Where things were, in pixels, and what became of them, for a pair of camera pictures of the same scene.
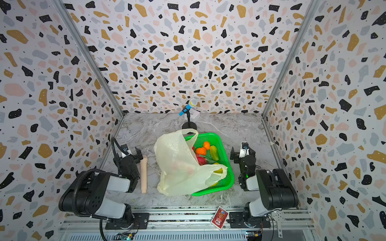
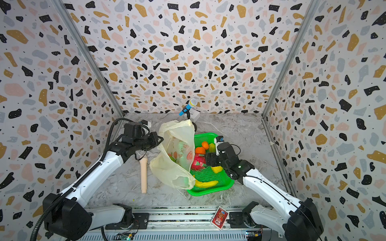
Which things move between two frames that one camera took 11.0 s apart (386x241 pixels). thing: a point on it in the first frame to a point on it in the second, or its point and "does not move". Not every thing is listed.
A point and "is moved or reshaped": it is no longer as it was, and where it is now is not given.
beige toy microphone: (143, 161) does not move
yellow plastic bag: (182, 173) is moved or reshaped
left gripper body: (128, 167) to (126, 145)
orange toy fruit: (201, 150) does not move
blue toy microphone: (192, 103) does not move
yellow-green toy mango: (213, 152) does not move
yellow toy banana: (220, 170) to (205, 184)
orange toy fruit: (206, 145) does not move
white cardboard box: (194, 115) does not move
